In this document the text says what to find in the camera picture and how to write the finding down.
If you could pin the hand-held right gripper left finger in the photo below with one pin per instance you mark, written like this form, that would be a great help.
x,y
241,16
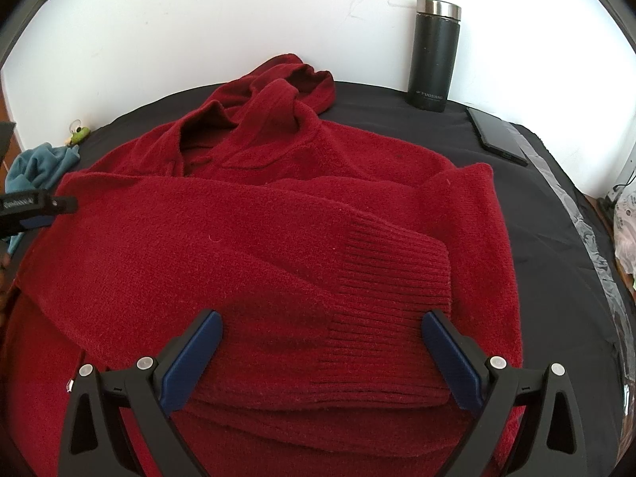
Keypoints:
x,y
191,362

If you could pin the green toy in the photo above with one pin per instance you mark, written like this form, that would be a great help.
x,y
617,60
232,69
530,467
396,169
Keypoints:
x,y
79,134

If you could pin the black thermos bottle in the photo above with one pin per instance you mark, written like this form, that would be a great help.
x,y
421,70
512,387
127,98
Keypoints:
x,y
432,59

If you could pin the teal cloth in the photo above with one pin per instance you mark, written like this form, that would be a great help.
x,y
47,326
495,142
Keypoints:
x,y
39,164

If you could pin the red knit sweater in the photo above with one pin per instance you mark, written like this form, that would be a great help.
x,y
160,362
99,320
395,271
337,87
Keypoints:
x,y
273,233

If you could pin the black smartphone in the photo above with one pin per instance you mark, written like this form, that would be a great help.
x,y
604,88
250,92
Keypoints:
x,y
497,136

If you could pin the clear tape strip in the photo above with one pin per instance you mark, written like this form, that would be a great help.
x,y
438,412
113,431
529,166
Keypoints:
x,y
586,228

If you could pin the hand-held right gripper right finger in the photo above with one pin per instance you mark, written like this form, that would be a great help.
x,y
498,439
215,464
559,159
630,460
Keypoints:
x,y
452,362

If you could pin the white plastic bag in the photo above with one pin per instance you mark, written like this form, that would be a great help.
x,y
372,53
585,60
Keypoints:
x,y
626,238

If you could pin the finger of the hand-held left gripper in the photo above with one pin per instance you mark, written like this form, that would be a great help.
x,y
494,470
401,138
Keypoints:
x,y
63,204
37,220

